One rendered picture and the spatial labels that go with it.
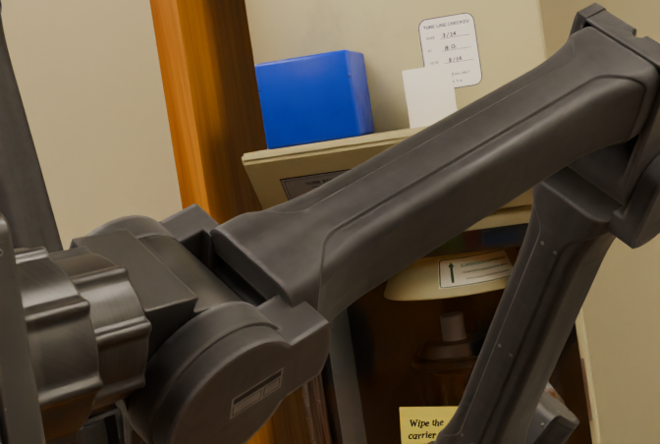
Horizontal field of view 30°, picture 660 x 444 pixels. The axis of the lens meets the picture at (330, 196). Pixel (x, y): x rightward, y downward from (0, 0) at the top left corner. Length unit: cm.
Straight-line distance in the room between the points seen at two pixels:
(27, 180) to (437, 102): 43
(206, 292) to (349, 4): 84
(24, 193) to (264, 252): 54
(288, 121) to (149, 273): 74
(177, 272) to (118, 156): 134
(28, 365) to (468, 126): 31
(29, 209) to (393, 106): 45
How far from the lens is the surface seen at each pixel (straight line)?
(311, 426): 142
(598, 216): 86
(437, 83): 128
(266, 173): 129
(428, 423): 139
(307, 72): 127
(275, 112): 128
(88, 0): 193
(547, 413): 112
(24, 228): 111
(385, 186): 64
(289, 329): 58
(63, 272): 51
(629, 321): 181
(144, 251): 56
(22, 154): 112
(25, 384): 48
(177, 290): 55
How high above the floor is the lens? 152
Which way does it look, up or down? 3 degrees down
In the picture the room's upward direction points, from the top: 9 degrees counter-clockwise
